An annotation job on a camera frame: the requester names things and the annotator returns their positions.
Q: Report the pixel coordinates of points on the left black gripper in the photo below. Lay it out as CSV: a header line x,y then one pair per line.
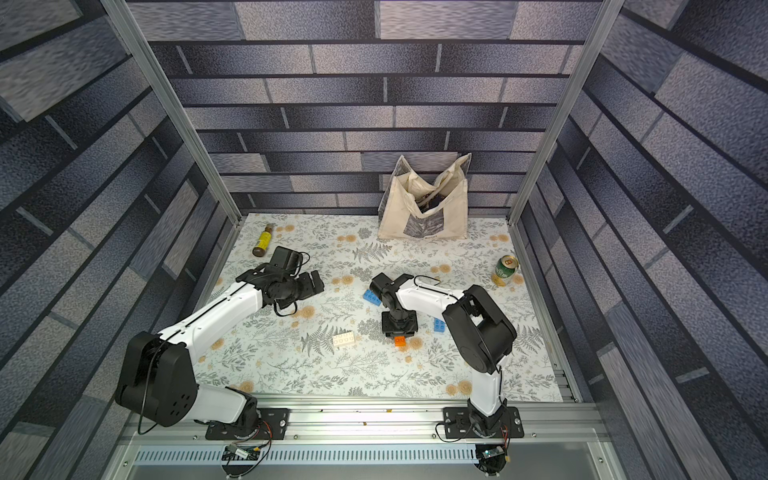
x,y
311,287

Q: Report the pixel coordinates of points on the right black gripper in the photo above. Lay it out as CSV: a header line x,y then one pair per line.
x,y
399,323

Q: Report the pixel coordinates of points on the white lego brick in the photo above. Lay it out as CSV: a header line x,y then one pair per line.
x,y
343,339

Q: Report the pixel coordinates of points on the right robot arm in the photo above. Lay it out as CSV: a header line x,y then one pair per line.
x,y
482,333

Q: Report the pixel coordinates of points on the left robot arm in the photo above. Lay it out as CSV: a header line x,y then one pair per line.
x,y
157,380

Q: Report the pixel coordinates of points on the blue lego brick left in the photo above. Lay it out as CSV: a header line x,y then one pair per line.
x,y
371,297

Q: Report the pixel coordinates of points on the blue lego brick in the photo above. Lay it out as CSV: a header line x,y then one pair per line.
x,y
371,297
439,325

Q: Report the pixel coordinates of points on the blue lego brick right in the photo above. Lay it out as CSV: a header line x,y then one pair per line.
x,y
439,325

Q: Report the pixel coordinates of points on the yellow label brown bottle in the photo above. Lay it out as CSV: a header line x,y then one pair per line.
x,y
263,241

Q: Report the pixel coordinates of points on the beige canvas tote bag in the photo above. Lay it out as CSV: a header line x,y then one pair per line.
x,y
412,208

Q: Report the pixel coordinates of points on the green beverage can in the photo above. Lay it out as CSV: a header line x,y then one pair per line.
x,y
505,268

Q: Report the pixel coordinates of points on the right circuit board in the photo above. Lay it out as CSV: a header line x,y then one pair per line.
x,y
491,459

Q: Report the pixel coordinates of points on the circuit board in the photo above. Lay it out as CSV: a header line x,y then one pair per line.
x,y
491,459
233,453

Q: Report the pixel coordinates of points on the left circuit board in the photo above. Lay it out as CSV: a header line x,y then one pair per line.
x,y
233,453

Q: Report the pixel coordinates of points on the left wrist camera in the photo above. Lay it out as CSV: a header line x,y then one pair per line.
x,y
286,260

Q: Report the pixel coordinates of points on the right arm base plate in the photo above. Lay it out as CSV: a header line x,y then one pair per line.
x,y
460,423

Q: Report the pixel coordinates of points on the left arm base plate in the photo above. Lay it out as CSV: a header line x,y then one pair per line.
x,y
255,424

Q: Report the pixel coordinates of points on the left aluminium frame post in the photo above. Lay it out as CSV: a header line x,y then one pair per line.
x,y
129,30

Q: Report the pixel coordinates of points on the aluminium frame post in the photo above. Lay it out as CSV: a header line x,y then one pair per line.
x,y
129,30
598,34

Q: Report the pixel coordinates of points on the aluminium front rail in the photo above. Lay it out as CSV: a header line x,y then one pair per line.
x,y
562,440

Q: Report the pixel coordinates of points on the right aluminium frame post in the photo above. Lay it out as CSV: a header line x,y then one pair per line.
x,y
598,34

